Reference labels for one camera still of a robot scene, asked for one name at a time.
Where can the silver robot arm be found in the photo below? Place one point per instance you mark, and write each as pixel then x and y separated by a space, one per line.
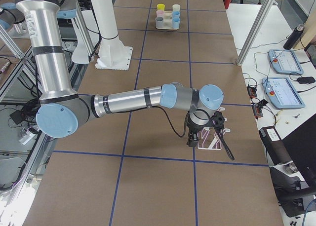
pixel 62 110

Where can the black monitor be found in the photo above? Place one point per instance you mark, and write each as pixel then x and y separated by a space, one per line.
pixel 301 146

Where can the aluminium frame post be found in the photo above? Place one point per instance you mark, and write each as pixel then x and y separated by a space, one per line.
pixel 258 22

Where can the pink plastic cup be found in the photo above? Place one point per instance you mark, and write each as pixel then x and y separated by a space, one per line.
pixel 160 13

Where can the grey plastic cup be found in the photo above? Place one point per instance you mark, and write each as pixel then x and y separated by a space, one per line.
pixel 159 22

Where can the far teach pendant tablet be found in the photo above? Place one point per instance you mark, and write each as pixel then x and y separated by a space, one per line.
pixel 285 62

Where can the white wire cup rack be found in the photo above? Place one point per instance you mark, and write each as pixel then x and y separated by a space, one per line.
pixel 208 137

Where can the teach pendant tablet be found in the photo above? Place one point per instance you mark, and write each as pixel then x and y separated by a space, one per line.
pixel 282 93
pixel 285 62

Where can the black label box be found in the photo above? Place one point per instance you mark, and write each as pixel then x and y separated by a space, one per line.
pixel 274 145

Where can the yellow plastic cup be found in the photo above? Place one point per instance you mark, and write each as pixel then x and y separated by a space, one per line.
pixel 161 6

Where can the black water bottle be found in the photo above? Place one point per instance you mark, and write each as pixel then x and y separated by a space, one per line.
pixel 292 39

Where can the blue plastic cup near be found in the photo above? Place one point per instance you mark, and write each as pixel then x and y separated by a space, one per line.
pixel 175 23

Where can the white plastic cup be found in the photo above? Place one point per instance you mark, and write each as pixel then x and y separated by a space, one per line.
pixel 176 7

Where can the near teach pendant tablet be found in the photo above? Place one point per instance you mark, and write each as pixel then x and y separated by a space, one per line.
pixel 282 93

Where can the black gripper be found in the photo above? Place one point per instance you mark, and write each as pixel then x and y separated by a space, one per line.
pixel 192 129

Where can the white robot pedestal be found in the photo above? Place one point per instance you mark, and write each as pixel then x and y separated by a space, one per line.
pixel 113 54

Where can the cream plastic tray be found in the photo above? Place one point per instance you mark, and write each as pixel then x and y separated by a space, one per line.
pixel 167 20

